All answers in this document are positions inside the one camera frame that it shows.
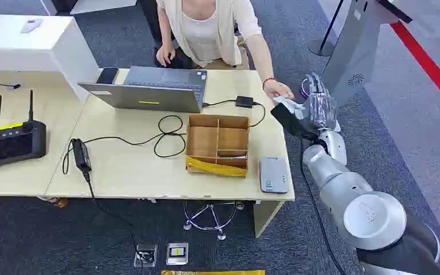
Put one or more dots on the small grey device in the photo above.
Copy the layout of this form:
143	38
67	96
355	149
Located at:
31	26

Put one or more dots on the grey gate panel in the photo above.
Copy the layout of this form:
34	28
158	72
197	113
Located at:
351	57

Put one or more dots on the steel floor socket yellow label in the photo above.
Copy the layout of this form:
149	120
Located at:
177	253

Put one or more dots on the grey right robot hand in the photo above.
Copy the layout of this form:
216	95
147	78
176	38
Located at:
324	110

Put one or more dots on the black stanchion pole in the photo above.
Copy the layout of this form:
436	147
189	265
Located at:
328	34

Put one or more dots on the wooden card box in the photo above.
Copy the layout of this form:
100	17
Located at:
204	140

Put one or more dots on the black remote controller with antennas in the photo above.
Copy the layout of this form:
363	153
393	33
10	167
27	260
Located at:
13	146

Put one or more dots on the small black usb hub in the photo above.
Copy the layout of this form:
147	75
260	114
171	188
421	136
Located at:
244	101

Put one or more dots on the white furniture panel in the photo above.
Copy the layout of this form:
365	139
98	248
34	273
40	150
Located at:
102	5

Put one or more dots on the black robot torso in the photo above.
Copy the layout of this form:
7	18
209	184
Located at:
402	254

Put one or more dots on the grey laptop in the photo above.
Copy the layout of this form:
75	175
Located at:
148	96

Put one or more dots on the red barrier belt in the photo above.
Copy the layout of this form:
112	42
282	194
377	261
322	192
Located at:
428	66

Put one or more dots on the grey card reader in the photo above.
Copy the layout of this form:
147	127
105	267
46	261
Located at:
274	174

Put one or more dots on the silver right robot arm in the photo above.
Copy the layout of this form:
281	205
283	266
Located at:
341	182

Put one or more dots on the white cabinet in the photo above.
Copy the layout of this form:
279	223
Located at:
22	45

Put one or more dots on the chrome stool base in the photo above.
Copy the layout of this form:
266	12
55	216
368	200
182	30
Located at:
212	220

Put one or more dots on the black power adapter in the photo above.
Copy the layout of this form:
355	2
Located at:
81	153

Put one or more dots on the pale wooden desk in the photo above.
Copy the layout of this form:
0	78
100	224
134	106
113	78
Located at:
140	171
26	178

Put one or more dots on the steel floor socket with plugs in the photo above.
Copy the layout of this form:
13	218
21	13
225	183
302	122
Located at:
146	255

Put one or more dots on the person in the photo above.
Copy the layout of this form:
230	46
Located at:
204	34

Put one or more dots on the black smartphone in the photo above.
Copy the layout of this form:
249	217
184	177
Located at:
107	76

